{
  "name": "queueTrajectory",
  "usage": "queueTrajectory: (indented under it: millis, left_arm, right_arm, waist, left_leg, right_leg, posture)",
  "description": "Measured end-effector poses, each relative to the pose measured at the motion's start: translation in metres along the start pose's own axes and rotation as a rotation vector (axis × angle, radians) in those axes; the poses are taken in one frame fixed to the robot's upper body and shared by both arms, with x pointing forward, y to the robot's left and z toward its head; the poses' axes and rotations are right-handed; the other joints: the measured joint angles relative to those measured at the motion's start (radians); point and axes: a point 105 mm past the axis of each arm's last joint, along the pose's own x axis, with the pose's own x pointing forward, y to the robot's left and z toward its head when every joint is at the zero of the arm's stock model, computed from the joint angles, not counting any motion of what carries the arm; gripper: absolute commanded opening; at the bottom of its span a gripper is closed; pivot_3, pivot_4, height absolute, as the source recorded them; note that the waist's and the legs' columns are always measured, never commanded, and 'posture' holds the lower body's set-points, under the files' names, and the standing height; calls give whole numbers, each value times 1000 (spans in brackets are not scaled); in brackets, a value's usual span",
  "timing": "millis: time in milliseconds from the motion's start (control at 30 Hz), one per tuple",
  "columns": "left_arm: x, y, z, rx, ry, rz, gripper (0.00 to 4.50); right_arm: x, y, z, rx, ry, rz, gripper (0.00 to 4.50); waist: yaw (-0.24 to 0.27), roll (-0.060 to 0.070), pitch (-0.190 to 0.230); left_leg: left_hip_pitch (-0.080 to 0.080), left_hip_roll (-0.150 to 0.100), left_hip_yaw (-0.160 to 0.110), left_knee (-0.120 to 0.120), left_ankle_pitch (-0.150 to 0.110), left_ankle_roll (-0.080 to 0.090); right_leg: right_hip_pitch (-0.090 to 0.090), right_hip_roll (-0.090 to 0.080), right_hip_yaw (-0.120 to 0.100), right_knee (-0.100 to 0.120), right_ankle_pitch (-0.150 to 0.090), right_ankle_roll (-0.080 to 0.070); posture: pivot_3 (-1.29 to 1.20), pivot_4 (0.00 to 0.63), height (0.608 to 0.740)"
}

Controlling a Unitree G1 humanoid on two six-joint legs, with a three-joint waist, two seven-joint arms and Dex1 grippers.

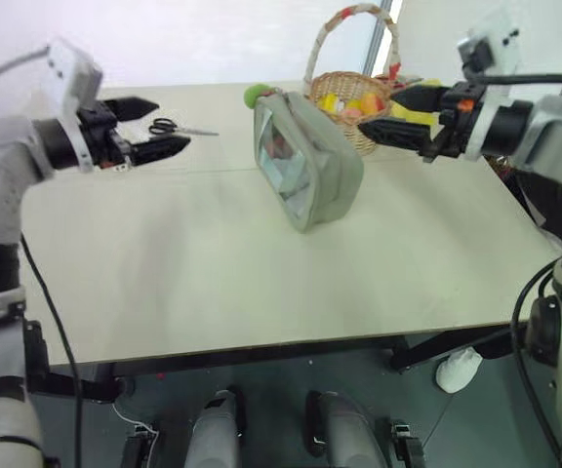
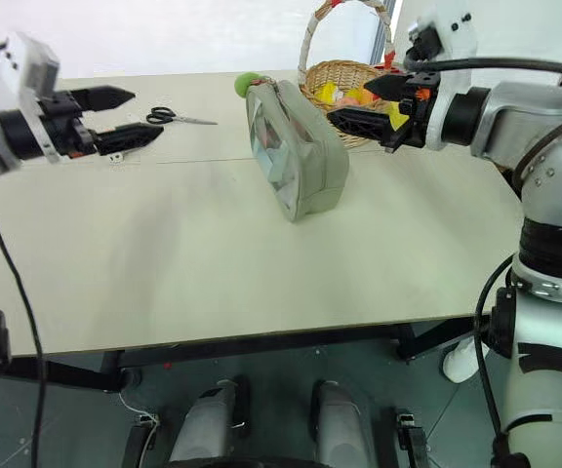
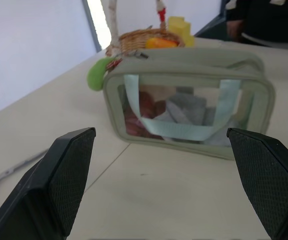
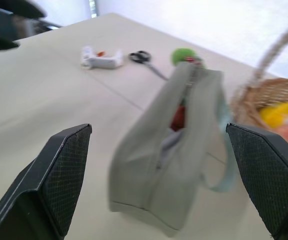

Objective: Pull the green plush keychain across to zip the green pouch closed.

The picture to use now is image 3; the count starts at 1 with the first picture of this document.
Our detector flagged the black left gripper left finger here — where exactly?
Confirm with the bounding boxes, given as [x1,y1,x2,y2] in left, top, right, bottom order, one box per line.
[0,127,97,240]

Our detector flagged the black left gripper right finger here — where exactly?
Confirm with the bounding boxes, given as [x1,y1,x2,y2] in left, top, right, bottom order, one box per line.
[226,127,288,240]

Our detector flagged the green clear toiletry bag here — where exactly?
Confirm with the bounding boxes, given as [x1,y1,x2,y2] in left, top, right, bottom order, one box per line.
[102,47,276,161]

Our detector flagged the person in dark clothes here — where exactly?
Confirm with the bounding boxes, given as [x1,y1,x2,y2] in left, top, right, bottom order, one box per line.
[224,0,288,48]

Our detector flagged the orange toy fruit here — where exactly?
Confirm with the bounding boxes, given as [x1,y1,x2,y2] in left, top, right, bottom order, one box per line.
[145,37,179,50]

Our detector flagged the yellow foam block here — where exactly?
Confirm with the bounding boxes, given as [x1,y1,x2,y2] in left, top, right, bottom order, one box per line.
[168,16,195,48]

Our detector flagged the wicker basket with handle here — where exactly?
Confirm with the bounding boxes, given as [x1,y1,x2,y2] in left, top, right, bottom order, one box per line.
[105,0,185,58]

